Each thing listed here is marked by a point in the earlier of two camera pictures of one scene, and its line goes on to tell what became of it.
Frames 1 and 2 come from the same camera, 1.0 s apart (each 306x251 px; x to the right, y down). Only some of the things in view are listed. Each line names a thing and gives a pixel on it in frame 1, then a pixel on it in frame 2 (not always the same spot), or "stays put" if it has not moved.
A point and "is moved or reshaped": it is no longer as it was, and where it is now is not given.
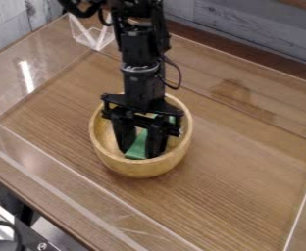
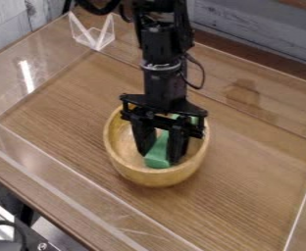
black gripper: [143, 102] to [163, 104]
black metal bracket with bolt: [29, 238] stays put
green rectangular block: [138, 152] is moved or reshaped
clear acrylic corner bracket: [91, 37] stays put
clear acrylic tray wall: [229, 199] stays put
